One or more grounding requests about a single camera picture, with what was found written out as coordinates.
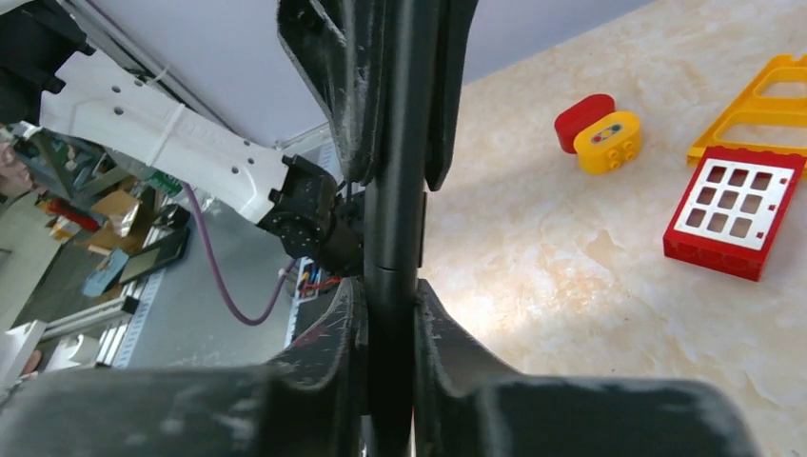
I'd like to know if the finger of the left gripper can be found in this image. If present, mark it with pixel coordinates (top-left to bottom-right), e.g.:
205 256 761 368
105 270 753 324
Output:
424 0 478 191
277 0 386 185

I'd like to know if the black remote control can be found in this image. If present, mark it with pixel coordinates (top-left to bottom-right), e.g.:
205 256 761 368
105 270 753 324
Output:
365 1 440 456

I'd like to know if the red yellow toy piece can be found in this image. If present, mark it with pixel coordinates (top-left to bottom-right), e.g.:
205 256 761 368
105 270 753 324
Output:
554 93 642 175

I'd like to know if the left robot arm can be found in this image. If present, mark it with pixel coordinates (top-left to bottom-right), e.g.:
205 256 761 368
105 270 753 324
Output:
1 1 477 276

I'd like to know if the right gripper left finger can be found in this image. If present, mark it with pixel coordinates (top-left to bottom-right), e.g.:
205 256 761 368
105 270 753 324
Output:
1 278 365 456

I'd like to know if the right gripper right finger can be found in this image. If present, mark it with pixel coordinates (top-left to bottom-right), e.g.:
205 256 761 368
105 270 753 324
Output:
414 281 760 456

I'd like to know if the red yellow toy phone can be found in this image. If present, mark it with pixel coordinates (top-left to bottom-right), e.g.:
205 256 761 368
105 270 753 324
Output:
661 53 807 283

